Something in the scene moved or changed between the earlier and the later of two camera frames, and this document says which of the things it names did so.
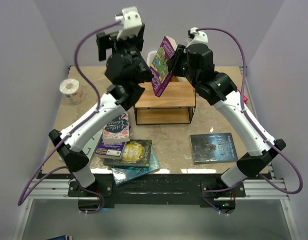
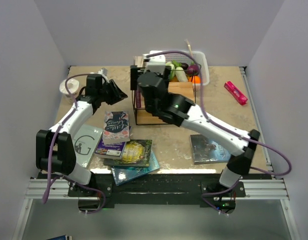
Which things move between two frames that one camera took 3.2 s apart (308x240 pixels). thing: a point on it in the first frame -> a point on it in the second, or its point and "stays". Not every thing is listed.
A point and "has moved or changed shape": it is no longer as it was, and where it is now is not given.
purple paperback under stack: (111, 151) stays
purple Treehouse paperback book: (160, 75) has moved or changed shape
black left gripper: (136, 41) -> (117, 94)
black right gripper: (181, 53) -> (135, 71)
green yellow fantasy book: (136, 153) stays
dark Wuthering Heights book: (213, 148) stays
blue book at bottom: (121, 174) stays
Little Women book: (116, 130) stays
